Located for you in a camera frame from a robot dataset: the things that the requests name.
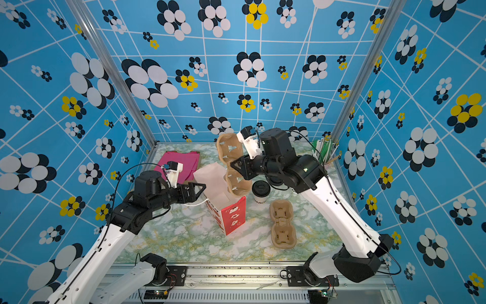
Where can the single white paper cup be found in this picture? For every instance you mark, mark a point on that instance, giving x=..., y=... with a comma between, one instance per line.
x=260, y=199

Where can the pink napkin stack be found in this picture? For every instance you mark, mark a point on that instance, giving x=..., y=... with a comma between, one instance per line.
x=190, y=162

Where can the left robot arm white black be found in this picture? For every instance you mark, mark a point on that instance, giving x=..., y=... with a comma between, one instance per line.
x=151, y=193

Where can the aluminium front rail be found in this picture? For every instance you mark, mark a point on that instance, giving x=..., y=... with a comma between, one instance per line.
x=259, y=282

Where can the single black coffee lid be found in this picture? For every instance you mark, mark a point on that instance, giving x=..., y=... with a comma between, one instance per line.
x=261, y=187

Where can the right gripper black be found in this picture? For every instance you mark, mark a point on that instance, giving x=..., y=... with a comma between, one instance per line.
x=245, y=161

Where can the aluminium corner post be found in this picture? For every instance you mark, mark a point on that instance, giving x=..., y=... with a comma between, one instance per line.
x=81, y=14
x=392, y=15

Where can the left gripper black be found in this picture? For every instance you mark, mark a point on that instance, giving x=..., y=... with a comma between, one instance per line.
x=192, y=196

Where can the right aluminium corner post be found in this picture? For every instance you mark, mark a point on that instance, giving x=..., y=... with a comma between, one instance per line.
x=392, y=15

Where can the red white paper gift bag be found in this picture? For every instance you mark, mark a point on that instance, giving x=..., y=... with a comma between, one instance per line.
x=228, y=211

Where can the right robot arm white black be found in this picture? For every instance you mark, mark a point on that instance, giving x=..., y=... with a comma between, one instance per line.
x=271, y=154

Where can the left aluminium corner post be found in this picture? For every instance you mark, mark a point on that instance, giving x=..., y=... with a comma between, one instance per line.
x=81, y=14

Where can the brown pulp cup carrier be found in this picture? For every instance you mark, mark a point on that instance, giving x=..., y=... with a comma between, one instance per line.
x=283, y=232

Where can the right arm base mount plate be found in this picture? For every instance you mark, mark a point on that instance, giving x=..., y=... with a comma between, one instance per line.
x=296, y=277

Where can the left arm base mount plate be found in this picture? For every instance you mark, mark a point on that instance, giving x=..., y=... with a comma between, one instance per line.
x=173, y=275

